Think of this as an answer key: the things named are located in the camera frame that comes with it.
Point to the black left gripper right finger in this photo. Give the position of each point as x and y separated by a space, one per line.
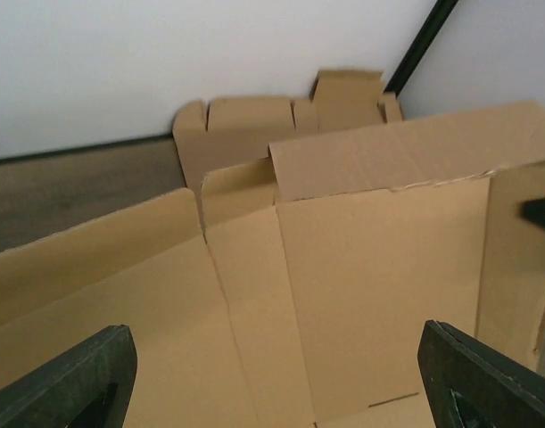
469 384

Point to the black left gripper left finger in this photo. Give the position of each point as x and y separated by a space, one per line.
89 385

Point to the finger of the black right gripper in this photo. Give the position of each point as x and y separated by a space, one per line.
533 211

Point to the cardboard box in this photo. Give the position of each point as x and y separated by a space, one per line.
293 291

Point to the upright cardboard sheet at back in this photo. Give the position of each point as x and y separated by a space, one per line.
348 98

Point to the stack of flat cardboard sheets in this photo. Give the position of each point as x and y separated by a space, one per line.
231 131

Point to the right black frame post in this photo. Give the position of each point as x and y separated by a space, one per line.
431 27

